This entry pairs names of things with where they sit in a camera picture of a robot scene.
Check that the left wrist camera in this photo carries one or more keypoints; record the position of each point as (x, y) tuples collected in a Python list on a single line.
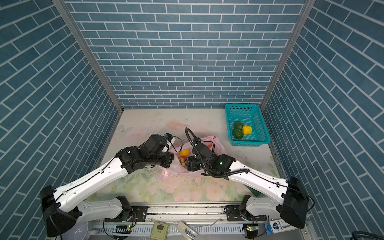
[(169, 137)]

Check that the dark green rectangular block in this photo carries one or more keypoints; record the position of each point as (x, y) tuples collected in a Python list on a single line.
[(254, 192)]

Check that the silver metal clip tool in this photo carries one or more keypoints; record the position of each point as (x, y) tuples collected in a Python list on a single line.
[(187, 232)]

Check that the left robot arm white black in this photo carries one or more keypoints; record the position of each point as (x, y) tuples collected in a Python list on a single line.
[(67, 205)]

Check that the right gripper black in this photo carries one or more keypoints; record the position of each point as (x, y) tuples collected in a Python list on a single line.
[(190, 163)]

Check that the yellow fruit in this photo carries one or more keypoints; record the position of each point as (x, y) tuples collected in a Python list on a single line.
[(247, 130)]

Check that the aluminium rail frame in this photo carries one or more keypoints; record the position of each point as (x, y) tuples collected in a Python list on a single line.
[(205, 219)]

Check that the green digital timer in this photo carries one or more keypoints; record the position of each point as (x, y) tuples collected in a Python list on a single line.
[(159, 231)]

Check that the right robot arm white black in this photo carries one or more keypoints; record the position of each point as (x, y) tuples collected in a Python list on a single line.
[(290, 199)]

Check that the pink plastic bag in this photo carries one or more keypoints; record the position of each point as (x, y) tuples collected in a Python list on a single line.
[(176, 169)]

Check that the teal plastic basket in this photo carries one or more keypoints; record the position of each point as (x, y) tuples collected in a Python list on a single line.
[(248, 115)]

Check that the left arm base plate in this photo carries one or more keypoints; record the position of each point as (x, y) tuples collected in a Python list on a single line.
[(135, 213)]

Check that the white blue cardboard box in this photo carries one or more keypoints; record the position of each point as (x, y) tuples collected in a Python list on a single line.
[(278, 226)]

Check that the black cable corner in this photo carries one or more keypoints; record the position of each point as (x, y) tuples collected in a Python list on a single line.
[(356, 235)]

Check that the white round bowl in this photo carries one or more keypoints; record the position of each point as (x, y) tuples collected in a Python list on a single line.
[(78, 232)]

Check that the green pepper fruit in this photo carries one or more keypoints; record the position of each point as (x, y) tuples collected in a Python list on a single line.
[(237, 134)]

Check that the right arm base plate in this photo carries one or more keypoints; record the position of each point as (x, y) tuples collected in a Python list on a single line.
[(235, 214)]

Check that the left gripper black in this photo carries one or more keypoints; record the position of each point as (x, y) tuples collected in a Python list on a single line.
[(170, 157)]

